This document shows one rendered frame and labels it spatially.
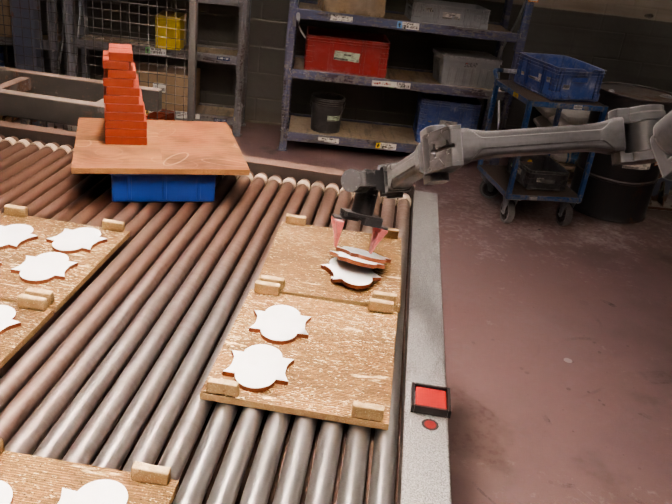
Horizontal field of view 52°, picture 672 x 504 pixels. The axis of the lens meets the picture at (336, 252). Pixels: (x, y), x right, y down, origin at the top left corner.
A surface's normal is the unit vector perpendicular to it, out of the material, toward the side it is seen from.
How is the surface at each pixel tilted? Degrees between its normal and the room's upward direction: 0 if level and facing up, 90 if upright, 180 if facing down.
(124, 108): 90
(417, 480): 0
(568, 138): 64
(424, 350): 0
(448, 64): 96
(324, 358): 0
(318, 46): 90
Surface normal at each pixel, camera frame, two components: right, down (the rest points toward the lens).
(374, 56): 0.04, 0.44
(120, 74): 0.27, 0.44
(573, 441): 0.11, -0.90
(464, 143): 0.03, -0.01
